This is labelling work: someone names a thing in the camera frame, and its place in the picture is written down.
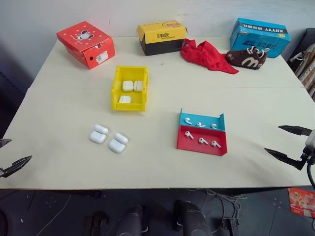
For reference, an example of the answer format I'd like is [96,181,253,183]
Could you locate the blue and red earbud tray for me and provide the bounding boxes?
[176,124,228,157]

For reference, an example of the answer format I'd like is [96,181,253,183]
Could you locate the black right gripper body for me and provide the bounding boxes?
[301,151,315,165]

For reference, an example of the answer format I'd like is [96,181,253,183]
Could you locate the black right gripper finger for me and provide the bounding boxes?
[264,147,306,171]
[278,125,312,136]

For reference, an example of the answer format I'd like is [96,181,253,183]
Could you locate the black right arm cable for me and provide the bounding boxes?
[306,161,315,190]

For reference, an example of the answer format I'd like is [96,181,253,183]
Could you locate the blue tray with earbuds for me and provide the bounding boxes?
[179,107,225,131]

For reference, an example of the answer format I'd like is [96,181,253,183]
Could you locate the yellow and black shoe box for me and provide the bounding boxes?
[136,20,189,57]

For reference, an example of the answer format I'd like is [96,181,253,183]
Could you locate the floor cable bundle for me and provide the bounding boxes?
[205,188,249,222]

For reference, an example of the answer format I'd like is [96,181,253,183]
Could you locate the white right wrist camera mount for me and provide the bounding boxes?
[302,129,315,158]

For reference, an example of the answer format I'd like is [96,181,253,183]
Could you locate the yellow plastic bin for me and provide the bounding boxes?
[111,65,150,112]

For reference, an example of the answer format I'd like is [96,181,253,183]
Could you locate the black floor bracket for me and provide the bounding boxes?
[222,217,240,236]

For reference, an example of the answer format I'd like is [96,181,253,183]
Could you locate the red cartoon shoe box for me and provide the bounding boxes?
[56,20,117,70]

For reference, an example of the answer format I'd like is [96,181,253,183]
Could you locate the white earbud case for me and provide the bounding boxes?
[89,124,110,144]
[108,132,129,154]

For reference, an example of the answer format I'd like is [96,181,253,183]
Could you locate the blue shoe box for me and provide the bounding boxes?
[230,17,291,59]

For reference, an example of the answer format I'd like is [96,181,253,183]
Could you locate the dark sofa with bags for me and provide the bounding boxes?
[287,28,315,102]

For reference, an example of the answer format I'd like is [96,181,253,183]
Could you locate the red printed package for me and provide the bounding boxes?
[288,187,315,219]

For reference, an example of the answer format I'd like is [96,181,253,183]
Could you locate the brown shoe with white laces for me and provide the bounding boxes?
[225,46,268,68]

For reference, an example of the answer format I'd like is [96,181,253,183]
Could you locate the dark rounded shape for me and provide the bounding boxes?
[115,205,150,236]
[174,200,210,236]

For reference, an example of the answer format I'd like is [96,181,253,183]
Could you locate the red cloth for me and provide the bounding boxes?
[181,38,240,75]

